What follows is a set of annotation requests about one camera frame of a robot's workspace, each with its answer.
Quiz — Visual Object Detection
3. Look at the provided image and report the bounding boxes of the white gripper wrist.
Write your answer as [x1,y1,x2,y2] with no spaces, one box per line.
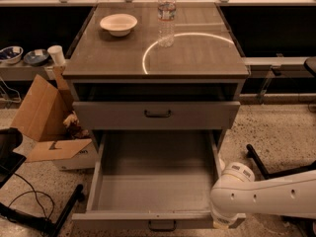
[211,207,242,229]

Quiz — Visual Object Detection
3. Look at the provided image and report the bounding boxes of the grey drawer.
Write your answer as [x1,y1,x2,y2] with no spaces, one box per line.
[71,129,247,233]
[73,101,240,130]

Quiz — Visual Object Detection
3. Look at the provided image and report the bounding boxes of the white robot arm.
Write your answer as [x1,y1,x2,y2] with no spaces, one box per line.
[210,162,316,228]

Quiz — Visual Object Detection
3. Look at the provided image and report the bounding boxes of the grey top drawer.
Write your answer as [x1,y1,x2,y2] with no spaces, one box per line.
[73,101,240,130]

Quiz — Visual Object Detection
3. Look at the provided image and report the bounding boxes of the grey drawer cabinet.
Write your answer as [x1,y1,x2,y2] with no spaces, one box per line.
[63,2,249,144]

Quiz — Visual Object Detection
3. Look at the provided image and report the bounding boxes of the white round object floor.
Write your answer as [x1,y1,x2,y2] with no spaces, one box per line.
[219,159,226,171]

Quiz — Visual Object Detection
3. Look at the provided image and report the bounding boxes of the brown stuffed toy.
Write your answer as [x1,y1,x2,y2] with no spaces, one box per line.
[63,112,90,139]

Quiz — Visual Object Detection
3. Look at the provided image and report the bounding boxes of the brown cardboard box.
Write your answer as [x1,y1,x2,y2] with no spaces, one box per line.
[12,75,99,170]

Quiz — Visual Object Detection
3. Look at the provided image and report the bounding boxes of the black stand left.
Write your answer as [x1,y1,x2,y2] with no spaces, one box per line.
[0,127,84,237]

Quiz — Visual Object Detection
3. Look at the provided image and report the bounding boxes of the clear plastic water bottle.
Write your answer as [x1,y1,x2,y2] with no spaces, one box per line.
[157,0,176,47]

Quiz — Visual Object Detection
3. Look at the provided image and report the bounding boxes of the white paper cup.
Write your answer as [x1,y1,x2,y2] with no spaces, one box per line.
[47,45,65,66]

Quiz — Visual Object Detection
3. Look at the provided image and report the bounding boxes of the dark blue bowl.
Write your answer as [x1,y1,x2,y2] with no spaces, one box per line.
[24,49,49,66]

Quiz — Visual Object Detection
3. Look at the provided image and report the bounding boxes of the grey low shelf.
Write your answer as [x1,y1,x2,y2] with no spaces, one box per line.
[0,60,56,81]

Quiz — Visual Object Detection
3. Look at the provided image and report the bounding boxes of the blue white bowl left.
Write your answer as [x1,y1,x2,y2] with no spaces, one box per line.
[0,46,24,64]

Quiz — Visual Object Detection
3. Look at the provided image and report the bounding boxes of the black cable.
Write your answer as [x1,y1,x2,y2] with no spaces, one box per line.
[7,173,55,220]

